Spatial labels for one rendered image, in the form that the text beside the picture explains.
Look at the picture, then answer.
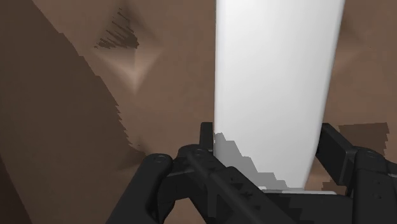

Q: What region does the brown upholstered sofa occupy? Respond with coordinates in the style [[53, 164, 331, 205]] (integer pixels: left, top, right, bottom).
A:
[[0, 0, 397, 224]]

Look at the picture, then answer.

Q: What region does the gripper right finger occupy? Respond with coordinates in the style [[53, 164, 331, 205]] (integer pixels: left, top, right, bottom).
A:
[[315, 122, 397, 224]]

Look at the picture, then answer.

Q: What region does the tall white vase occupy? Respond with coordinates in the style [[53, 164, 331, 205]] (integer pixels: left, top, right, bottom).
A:
[[213, 0, 346, 195]]

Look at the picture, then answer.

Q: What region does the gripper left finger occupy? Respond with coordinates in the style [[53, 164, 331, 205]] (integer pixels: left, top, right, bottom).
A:
[[105, 122, 298, 224]]

